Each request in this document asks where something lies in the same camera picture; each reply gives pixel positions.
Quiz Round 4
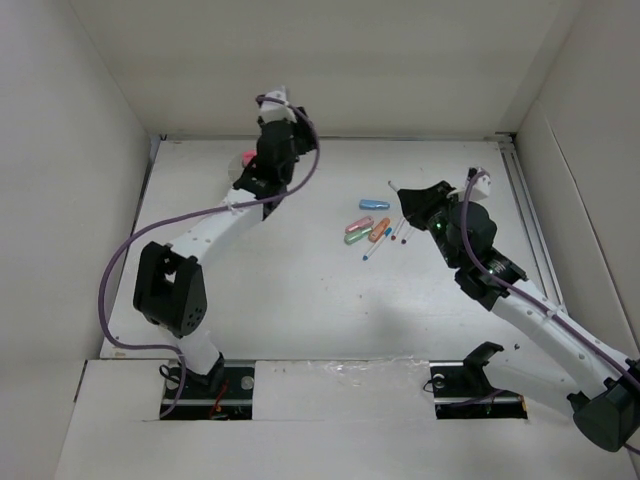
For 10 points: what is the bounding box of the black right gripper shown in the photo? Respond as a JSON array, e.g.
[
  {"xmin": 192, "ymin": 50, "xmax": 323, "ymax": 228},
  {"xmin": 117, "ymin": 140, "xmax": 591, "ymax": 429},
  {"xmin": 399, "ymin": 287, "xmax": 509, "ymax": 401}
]
[{"xmin": 398, "ymin": 180, "xmax": 465, "ymax": 269}]

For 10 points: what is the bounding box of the purple capped marker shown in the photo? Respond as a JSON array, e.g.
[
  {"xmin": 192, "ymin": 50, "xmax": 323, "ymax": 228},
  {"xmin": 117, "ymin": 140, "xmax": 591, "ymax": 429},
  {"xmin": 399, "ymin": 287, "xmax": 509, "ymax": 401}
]
[{"xmin": 401, "ymin": 227, "xmax": 416, "ymax": 245}]

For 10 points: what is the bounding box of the pink glue bottle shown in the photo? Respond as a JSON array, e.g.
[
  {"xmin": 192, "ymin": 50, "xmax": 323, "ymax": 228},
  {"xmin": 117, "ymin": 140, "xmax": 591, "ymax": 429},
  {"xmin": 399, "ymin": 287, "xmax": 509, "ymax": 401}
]
[{"xmin": 241, "ymin": 150, "xmax": 257, "ymax": 168}]

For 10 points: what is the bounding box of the blue capped marker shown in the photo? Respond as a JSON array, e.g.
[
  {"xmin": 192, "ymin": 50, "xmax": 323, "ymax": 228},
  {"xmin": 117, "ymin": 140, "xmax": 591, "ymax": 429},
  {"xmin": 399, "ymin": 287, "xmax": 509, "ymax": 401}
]
[{"xmin": 362, "ymin": 227, "xmax": 393, "ymax": 261}]

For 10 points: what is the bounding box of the red capped marker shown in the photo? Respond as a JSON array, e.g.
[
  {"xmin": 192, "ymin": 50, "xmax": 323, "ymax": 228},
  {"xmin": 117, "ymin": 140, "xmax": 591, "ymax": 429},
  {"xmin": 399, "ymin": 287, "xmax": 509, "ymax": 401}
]
[{"xmin": 390, "ymin": 217, "xmax": 406, "ymax": 241}]

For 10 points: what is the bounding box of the orange correction tape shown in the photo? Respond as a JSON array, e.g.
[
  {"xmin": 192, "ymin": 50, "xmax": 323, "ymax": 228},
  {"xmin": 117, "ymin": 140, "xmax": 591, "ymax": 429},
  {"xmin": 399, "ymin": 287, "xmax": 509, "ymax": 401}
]
[{"xmin": 368, "ymin": 217, "xmax": 391, "ymax": 243}]

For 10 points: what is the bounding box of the pink correction tape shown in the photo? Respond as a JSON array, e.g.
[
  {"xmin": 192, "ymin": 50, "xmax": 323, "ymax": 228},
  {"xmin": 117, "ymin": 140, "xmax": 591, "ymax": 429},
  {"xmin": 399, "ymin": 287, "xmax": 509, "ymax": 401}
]
[{"xmin": 345, "ymin": 216, "xmax": 374, "ymax": 234}]

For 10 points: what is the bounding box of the blue correction tape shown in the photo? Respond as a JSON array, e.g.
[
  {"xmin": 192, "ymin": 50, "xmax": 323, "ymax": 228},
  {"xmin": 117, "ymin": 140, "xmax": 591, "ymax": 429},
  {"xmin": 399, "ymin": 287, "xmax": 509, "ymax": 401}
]
[{"xmin": 359, "ymin": 199, "xmax": 390, "ymax": 211}]

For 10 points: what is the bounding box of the green correction tape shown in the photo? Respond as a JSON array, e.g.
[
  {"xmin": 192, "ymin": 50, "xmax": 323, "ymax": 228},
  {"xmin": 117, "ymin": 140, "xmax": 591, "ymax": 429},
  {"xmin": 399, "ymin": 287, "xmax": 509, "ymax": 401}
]
[{"xmin": 344, "ymin": 226, "xmax": 372, "ymax": 245}]

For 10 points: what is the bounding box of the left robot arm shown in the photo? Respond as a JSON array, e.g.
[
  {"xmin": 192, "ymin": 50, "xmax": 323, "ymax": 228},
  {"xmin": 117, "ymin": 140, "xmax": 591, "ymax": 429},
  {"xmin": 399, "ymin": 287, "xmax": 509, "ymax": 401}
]
[{"xmin": 133, "ymin": 96, "xmax": 318, "ymax": 397}]

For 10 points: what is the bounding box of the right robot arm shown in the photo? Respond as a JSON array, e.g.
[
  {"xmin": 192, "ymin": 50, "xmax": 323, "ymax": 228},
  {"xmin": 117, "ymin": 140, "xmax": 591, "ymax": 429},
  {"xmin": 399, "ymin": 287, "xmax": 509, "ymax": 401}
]
[{"xmin": 396, "ymin": 170, "xmax": 639, "ymax": 452}]

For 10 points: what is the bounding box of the white round divided container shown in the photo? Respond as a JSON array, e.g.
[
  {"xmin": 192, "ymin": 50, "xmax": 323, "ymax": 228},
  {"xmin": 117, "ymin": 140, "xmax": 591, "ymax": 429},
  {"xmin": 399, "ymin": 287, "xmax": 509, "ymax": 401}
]
[{"xmin": 228, "ymin": 152, "xmax": 245, "ymax": 183}]

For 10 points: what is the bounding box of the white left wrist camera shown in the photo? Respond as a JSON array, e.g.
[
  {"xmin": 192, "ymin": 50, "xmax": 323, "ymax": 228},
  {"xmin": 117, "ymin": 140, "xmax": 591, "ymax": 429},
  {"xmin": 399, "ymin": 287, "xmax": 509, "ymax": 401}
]
[{"xmin": 259, "ymin": 85, "xmax": 295, "ymax": 123}]

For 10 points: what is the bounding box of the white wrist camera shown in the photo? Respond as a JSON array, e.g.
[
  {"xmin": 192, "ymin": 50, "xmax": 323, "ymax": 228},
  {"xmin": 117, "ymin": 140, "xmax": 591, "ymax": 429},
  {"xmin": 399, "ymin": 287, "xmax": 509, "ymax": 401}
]
[
  {"xmin": 259, "ymin": 85, "xmax": 295, "ymax": 123},
  {"xmin": 452, "ymin": 167, "xmax": 492, "ymax": 202}
]

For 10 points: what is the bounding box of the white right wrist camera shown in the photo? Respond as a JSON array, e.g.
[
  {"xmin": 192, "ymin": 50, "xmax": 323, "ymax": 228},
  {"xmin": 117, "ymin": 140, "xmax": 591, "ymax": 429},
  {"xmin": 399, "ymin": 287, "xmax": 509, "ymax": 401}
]
[{"xmin": 452, "ymin": 167, "xmax": 492, "ymax": 202}]

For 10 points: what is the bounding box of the aluminium side rail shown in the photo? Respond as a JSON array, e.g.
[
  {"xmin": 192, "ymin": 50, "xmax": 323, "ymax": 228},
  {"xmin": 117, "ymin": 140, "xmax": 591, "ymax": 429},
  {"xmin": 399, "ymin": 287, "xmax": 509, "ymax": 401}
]
[{"xmin": 496, "ymin": 135, "xmax": 567, "ymax": 313}]

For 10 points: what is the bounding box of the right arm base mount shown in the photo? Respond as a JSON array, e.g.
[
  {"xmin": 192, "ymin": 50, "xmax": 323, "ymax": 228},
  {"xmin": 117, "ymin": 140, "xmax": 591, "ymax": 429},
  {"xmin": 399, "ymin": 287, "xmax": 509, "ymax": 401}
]
[{"xmin": 422, "ymin": 342, "xmax": 528, "ymax": 420}]

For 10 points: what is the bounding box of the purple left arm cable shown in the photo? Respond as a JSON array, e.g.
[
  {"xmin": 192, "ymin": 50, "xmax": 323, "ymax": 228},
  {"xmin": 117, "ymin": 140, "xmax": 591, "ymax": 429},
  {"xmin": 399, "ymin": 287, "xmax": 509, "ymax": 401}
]
[{"xmin": 97, "ymin": 94, "xmax": 321, "ymax": 419}]

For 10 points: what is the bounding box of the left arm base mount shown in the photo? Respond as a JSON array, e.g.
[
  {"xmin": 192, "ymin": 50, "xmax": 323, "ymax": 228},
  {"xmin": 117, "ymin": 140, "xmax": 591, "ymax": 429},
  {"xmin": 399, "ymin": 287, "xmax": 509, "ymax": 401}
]
[{"xmin": 159, "ymin": 358, "xmax": 256, "ymax": 421}]

